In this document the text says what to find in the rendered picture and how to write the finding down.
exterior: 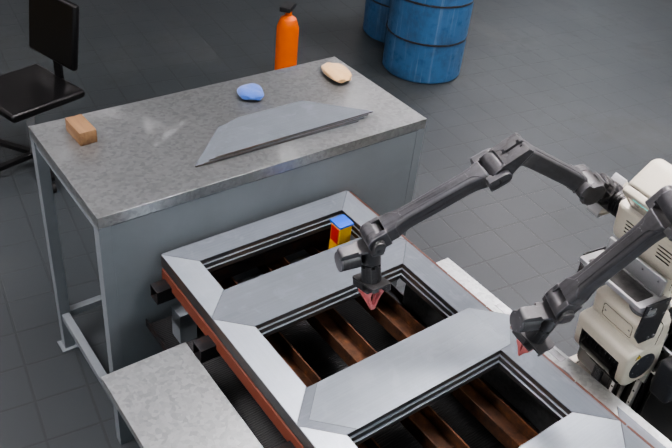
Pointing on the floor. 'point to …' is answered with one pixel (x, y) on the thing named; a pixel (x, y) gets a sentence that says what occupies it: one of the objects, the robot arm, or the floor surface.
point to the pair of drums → (422, 7)
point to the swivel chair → (63, 39)
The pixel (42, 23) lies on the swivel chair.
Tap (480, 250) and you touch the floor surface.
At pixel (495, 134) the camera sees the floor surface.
